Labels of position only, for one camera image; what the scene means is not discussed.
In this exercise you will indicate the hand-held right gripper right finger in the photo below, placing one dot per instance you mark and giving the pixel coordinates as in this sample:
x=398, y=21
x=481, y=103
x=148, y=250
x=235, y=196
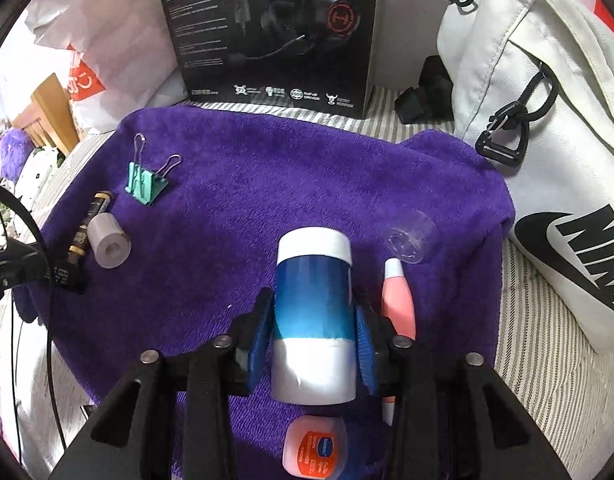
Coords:
x=365, y=350

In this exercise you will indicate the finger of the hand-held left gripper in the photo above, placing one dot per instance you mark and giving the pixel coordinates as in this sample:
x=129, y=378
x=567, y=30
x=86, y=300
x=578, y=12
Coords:
x=29, y=305
x=17, y=265

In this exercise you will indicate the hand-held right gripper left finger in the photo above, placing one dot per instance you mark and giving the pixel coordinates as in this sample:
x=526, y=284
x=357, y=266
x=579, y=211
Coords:
x=262, y=345

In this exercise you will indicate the pink tube white cap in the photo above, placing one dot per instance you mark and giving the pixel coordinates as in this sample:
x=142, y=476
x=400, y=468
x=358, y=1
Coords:
x=399, y=300

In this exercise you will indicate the blue white bottle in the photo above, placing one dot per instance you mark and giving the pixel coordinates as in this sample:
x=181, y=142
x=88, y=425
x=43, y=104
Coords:
x=312, y=300

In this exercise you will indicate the black gold battery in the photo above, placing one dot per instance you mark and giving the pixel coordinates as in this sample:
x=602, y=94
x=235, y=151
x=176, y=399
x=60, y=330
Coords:
x=84, y=230

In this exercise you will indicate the white tape roll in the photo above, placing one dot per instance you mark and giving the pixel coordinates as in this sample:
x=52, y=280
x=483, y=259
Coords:
x=107, y=240

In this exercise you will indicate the blue jar orange label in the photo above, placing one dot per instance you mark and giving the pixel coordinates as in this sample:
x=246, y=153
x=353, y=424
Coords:
x=312, y=455

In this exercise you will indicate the white patterned cloth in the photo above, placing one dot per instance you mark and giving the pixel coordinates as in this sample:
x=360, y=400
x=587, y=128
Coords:
x=37, y=170

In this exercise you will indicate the purple fluffy toy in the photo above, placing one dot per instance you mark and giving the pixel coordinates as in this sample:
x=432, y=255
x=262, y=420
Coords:
x=14, y=152

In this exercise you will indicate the clear suction cup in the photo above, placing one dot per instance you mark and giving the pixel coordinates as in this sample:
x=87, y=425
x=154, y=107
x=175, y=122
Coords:
x=414, y=235

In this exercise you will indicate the purple towel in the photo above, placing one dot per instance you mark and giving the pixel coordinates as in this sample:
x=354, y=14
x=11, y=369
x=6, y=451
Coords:
x=227, y=220

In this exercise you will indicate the green binder clip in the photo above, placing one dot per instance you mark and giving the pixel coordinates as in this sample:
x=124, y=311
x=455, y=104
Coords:
x=144, y=187

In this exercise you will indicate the wooden furniture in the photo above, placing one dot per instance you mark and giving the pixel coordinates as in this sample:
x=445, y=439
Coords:
x=52, y=105

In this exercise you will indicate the white plastic bag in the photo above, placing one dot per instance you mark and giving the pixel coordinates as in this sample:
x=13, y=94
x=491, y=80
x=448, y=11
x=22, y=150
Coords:
x=112, y=20

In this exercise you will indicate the black headset box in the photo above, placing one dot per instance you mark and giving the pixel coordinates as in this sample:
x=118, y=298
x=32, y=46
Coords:
x=267, y=35

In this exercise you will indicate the white sling bag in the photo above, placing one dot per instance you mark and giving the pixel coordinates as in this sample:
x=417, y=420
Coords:
x=562, y=110

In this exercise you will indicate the red cardboard box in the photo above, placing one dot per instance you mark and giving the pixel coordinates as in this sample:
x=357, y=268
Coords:
x=612, y=17

